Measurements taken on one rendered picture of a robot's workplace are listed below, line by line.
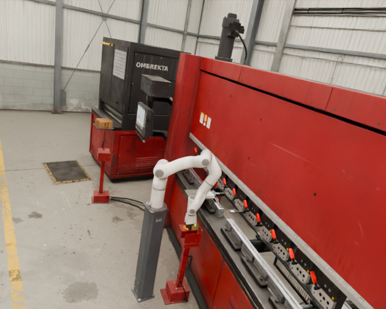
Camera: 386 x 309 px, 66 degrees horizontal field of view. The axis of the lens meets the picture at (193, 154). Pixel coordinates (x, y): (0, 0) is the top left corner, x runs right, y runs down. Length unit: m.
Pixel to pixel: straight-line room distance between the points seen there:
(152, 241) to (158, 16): 8.36
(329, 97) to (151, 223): 1.74
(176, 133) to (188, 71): 0.74
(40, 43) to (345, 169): 8.46
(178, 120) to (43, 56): 6.22
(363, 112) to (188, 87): 2.30
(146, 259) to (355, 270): 1.81
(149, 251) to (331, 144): 1.84
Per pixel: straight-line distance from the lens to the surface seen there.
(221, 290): 2.75
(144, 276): 3.06
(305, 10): 8.03
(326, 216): 1.82
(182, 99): 3.57
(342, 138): 1.74
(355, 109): 1.69
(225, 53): 3.33
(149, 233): 2.76
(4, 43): 9.21
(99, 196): 4.64
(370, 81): 6.86
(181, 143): 3.72
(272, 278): 2.32
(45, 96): 9.48
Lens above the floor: 2.35
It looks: 19 degrees down
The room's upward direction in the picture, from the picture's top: 11 degrees clockwise
